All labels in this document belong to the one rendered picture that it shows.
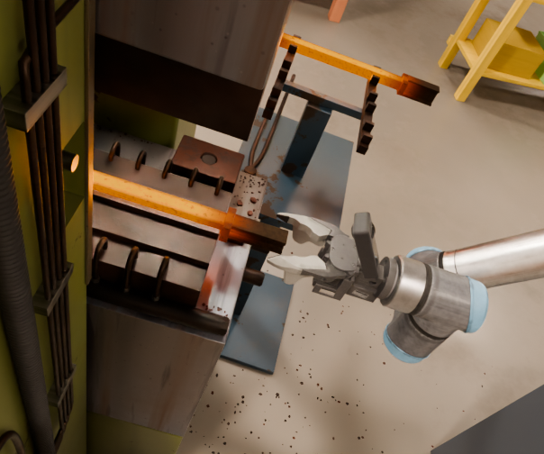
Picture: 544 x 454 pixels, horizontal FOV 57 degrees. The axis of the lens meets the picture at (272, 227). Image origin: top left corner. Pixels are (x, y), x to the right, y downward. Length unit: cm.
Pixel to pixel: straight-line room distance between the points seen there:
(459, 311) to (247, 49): 60
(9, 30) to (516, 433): 151
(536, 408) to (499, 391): 71
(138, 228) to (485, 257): 62
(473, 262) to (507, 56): 280
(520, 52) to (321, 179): 256
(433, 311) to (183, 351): 41
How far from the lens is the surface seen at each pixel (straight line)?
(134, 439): 128
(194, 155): 93
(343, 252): 82
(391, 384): 199
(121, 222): 79
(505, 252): 99
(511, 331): 246
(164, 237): 78
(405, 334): 95
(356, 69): 128
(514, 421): 162
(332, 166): 139
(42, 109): 34
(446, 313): 87
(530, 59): 378
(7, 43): 33
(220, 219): 79
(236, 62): 42
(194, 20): 41
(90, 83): 45
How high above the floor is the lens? 160
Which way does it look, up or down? 47 degrees down
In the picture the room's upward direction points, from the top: 24 degrees clockwise
